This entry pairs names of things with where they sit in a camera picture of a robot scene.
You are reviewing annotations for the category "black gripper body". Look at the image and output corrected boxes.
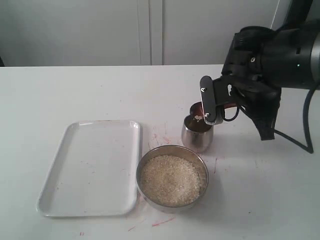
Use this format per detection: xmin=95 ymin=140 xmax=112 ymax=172
xmin=220 ymin=72 xmax=282 ymax=118

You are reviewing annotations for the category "brown wooden spoon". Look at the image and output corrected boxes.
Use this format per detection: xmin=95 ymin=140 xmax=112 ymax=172
xmin=189 ymin=102 xmax=240 ymax=125

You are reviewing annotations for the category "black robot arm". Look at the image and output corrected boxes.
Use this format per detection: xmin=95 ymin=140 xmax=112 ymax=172
xmin=221 ymin=19 xmax=320 ymax=141

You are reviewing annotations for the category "stainless steel cup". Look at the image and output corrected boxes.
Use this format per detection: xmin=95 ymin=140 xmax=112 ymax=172
xmin=181 ymin=115 xmax=214 ymax=153

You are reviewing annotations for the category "steel bowl of rice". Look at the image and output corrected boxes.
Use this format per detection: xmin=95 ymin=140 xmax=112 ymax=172
xmin=136 ymin=145 xmax=209 ymax=214

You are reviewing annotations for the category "white rectangular plastic tray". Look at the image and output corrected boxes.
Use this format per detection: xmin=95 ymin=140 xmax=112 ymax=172
xmin=36 ymin=120 xmax=142 ymax=218

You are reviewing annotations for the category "white cabinet behind table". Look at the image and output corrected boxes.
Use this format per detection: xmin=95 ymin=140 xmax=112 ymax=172
xmin=0 ymin=0 xmax=291 ymax=67

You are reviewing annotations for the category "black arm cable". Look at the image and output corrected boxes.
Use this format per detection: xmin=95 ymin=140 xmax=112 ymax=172
xmin=219 ymin=84 xmax=320 ymax=155

